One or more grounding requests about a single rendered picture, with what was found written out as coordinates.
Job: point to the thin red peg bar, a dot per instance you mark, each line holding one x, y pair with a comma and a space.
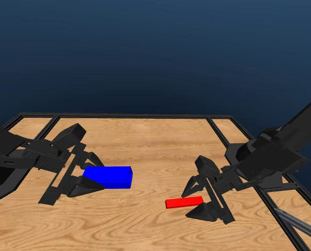
184, 202

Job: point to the blue hollow socket block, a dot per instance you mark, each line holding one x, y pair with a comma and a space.
111, 177

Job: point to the grey metal strut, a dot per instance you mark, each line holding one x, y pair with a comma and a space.
299, 225

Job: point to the black table frame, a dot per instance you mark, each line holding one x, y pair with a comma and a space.
134, 115

